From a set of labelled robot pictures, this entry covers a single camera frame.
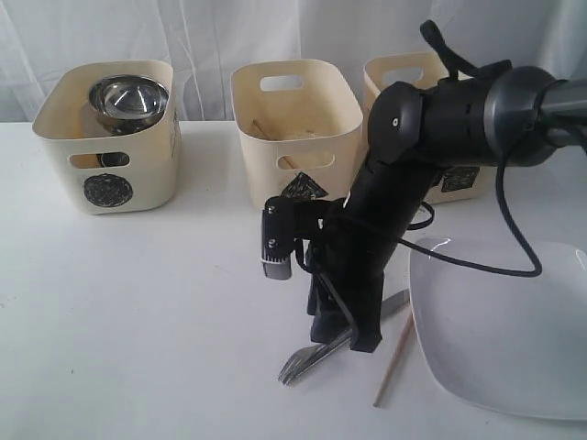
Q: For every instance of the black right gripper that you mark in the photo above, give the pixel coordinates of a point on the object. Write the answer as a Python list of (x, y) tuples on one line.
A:
[(353, 247)]

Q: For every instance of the steel table knife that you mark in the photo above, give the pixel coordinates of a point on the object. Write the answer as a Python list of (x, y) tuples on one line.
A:
[(390, 306)]

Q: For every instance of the wooden chopstick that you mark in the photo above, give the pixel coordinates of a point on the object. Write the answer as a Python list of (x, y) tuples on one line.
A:
[(285, 162), (394, 362)]

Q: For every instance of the steel mug front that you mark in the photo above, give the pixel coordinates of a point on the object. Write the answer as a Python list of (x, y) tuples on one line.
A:
[(112, 159)]

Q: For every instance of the steel bowl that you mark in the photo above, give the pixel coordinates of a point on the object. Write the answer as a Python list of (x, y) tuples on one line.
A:
[(126, 104)]

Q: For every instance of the steel fork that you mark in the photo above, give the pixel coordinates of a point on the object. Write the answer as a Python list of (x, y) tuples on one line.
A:
[(305, 358)]

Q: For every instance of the white round bowl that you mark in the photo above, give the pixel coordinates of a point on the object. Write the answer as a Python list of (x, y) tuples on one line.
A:
[(96, 125)]

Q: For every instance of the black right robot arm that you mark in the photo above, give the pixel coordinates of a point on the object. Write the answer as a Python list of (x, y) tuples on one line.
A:
[(515, 117)]

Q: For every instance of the cream bin with square mark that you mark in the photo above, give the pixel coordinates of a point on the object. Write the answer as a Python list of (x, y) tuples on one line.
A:
[(423, 70)]

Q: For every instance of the white square plate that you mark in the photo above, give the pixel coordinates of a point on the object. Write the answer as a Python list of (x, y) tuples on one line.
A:
[(506, 344)]

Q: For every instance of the cream bin with triangle mark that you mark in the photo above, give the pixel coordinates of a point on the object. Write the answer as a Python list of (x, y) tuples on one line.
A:
[(314, 117)]

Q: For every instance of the cream bin with circle mark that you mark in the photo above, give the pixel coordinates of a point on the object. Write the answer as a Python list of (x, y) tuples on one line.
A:
[(148, 181)]

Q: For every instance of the white backdrop curtain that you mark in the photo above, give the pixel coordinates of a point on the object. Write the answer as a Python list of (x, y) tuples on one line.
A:
[(205, 41)]

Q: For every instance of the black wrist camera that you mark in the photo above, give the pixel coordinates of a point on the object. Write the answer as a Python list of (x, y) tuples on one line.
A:
[(285, 223)]

